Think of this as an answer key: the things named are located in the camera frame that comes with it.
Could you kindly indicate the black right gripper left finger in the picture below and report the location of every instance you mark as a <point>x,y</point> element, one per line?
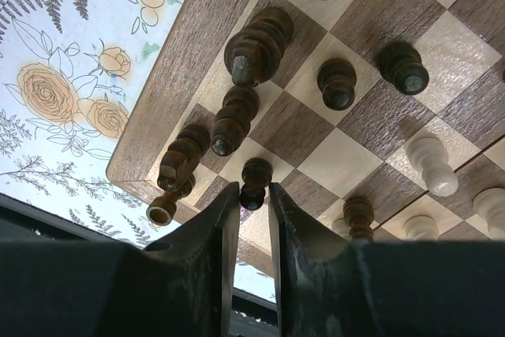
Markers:
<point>179,285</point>

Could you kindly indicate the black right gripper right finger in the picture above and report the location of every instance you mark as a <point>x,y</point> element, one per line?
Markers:
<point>328,286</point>

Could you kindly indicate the dark chess pawn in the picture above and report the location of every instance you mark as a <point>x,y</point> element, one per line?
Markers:
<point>336,79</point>
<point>257,175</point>
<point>400,64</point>

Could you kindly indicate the wooden chess board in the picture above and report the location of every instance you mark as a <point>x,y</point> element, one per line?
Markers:
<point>324,157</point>

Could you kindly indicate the dark chess piece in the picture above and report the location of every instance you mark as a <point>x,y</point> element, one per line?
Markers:
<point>359,216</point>

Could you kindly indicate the dark chess rook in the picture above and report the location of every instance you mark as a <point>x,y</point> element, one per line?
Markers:
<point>162,209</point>

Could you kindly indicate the dark chess knight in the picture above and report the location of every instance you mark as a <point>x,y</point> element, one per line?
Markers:
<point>182,157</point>

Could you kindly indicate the white chess pawn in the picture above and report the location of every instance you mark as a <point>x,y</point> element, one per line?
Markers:
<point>429,157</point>

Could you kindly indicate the dark chess bishop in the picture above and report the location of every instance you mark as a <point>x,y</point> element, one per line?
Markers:
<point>233,121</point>

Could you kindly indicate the dark chess king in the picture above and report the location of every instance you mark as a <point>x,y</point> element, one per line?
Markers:
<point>253,55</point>

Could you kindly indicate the floral table mat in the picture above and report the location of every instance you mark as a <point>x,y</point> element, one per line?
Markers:
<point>71,74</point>

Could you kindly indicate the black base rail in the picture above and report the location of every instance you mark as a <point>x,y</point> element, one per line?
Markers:
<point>250,315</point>

